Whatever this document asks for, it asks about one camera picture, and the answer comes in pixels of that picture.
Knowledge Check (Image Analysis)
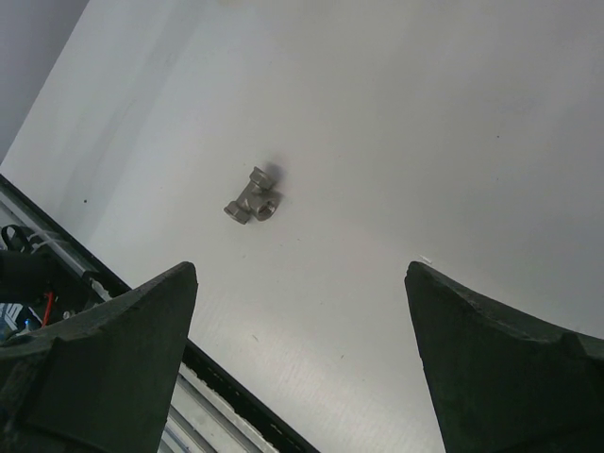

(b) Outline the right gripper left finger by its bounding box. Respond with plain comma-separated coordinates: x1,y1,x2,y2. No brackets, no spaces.
1,261,197,452

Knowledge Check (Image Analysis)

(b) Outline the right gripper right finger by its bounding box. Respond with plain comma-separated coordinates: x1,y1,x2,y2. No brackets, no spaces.
405,261,603,452

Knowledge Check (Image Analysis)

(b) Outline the metal tee pipe fitting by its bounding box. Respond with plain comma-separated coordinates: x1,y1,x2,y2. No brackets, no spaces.
224,166,281,225

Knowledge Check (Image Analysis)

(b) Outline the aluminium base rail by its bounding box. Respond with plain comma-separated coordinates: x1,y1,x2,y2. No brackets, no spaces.
1,180,312,452

